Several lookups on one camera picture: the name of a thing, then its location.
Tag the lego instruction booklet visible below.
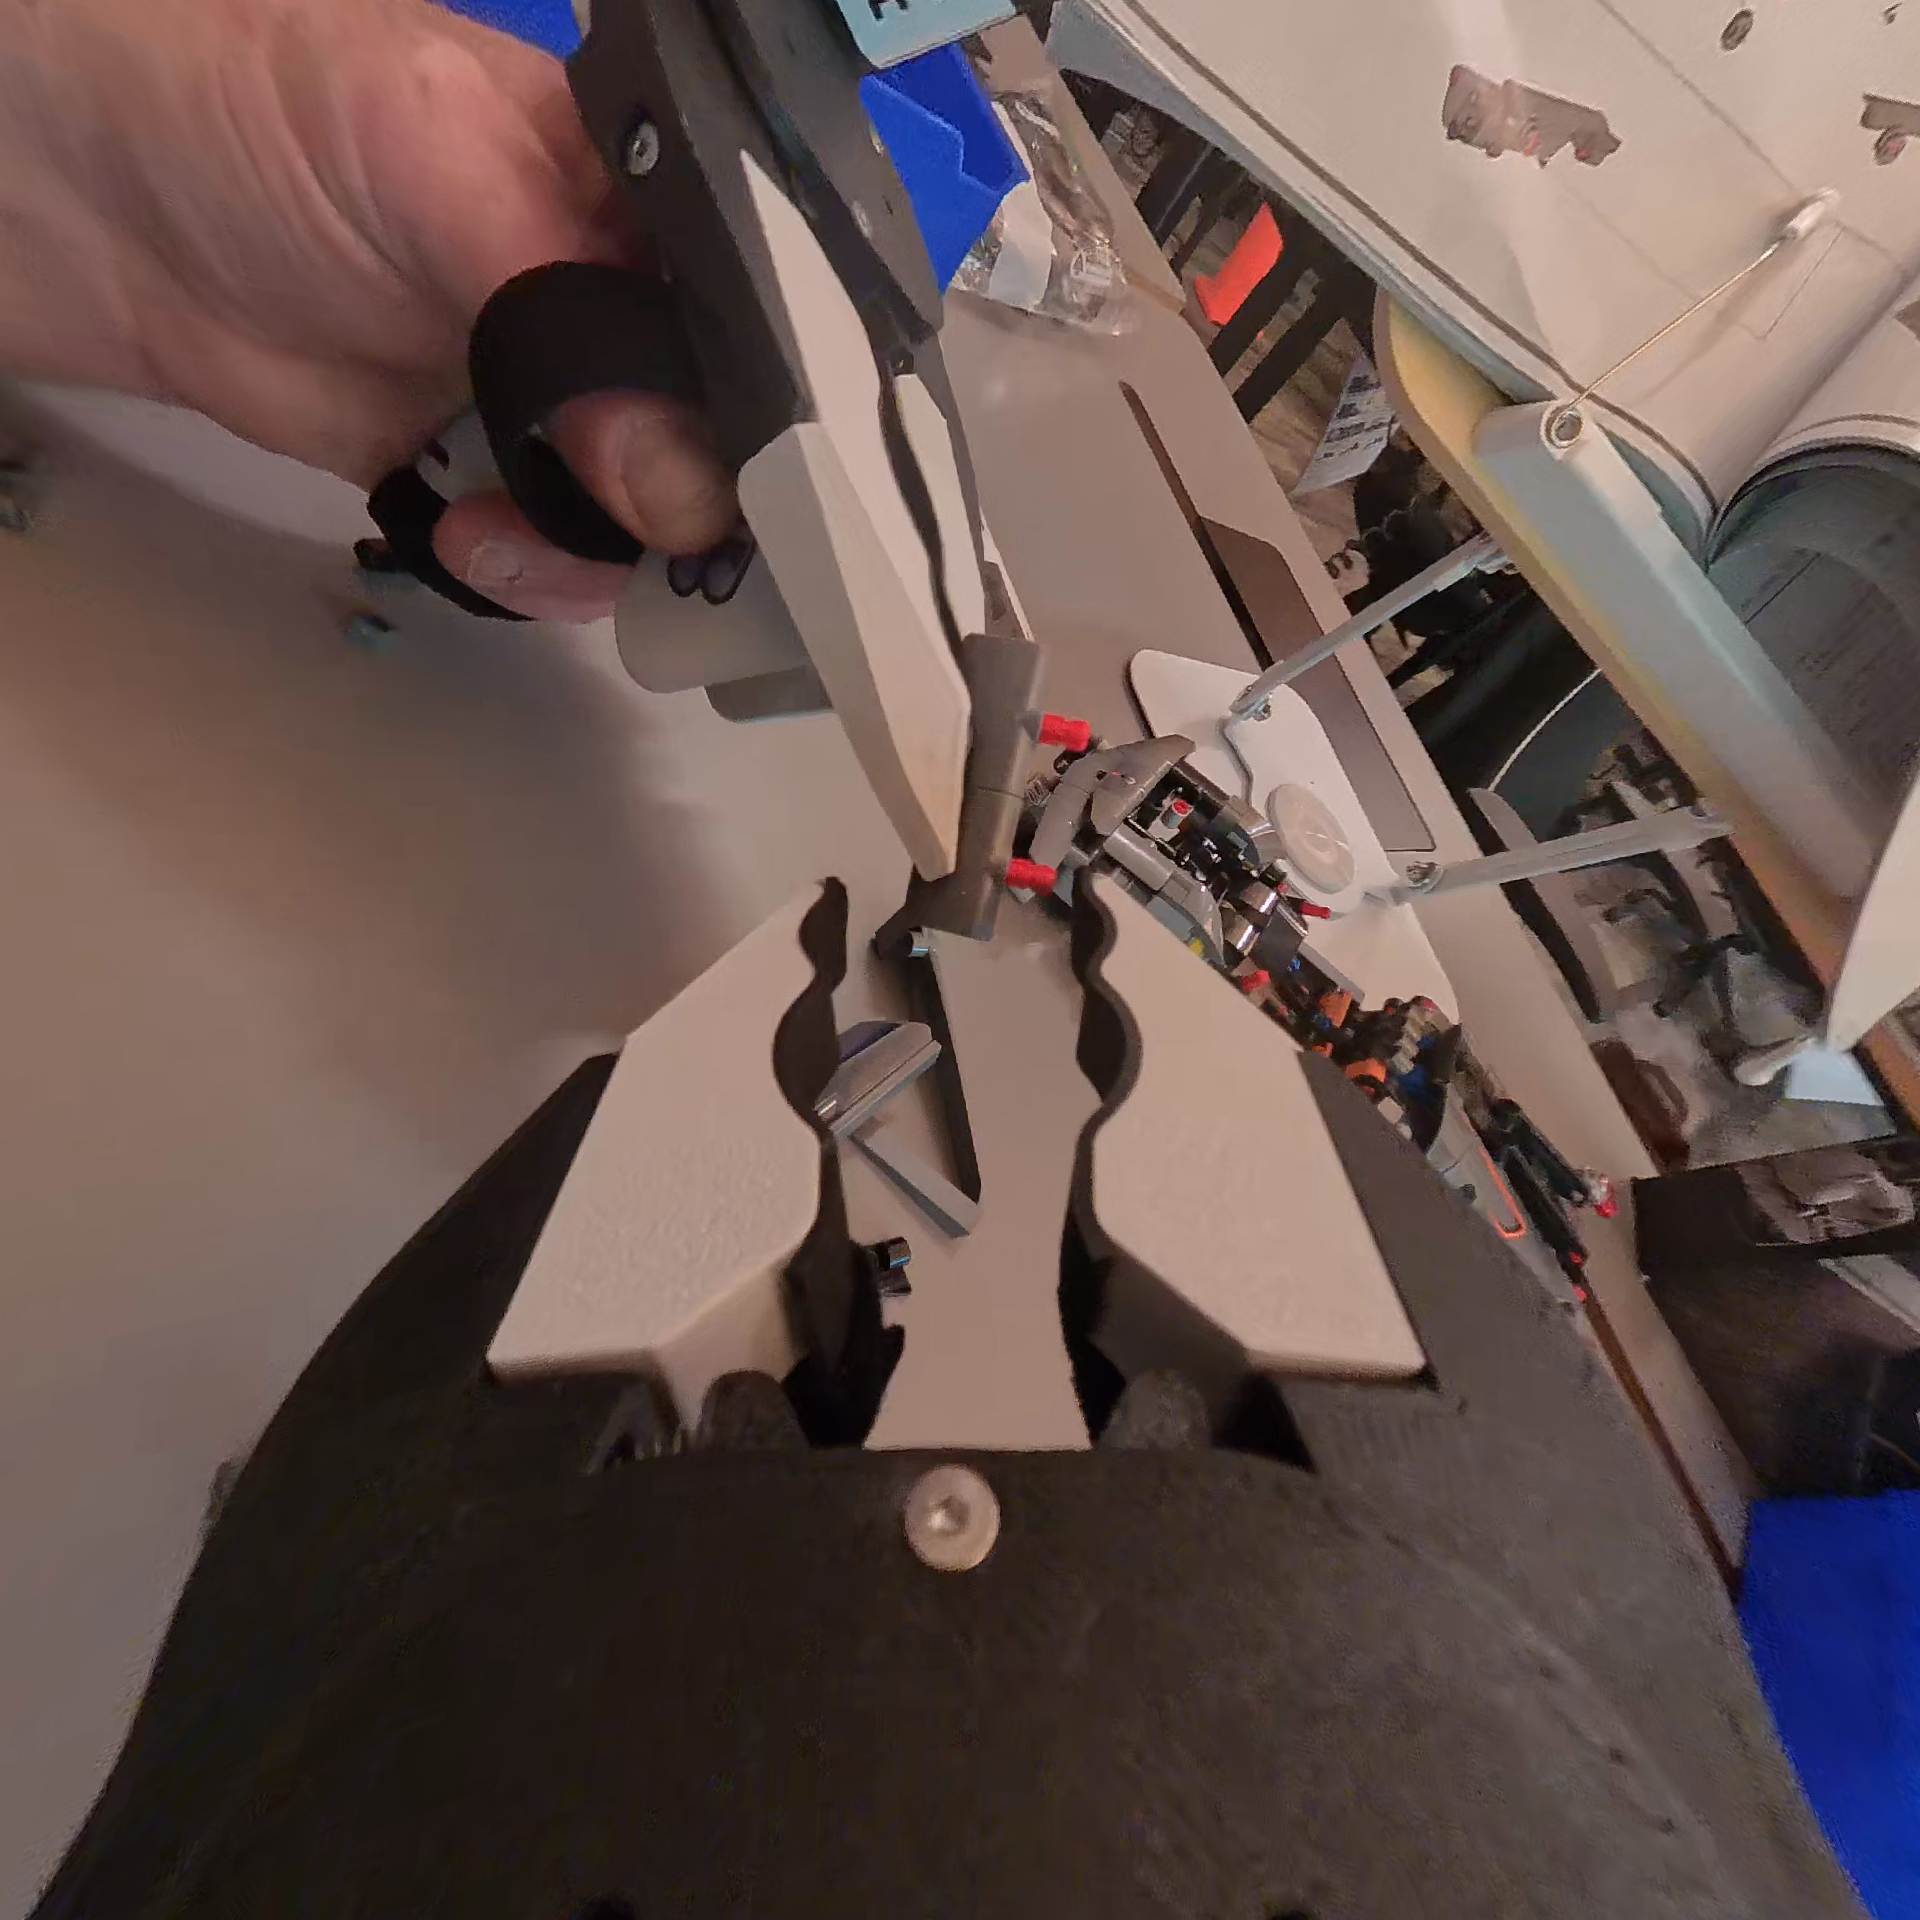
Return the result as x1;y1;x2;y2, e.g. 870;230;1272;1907
1049;0;1920;1052

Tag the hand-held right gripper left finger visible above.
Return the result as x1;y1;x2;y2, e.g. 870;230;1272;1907
485;877;857;1408

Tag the person's left hand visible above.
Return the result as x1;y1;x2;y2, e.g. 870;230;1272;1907
0;0;753;623

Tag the blue plastic bin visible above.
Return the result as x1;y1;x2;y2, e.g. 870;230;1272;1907
433;0;1032;296
1737;1487;1920;1920

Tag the grey lego car model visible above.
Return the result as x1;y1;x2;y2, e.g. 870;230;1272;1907
1017;732;1619;1310

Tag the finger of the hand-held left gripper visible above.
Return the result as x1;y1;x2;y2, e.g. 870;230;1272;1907
735;147;981;885
881;358;1029;649

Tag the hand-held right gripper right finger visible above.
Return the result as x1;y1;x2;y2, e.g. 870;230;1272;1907
1055;871;1431;1393

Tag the black lego set box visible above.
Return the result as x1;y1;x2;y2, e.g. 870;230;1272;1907
1632;1132;1920;1494

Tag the orange plastic object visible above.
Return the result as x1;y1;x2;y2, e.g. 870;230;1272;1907
1198;198;1286;336

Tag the clear bag of lego parts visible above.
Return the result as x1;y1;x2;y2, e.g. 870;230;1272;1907
951;86;1145;345

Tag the grey lego panel assembly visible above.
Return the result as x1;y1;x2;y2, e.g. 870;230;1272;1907
814;1020;945;1142

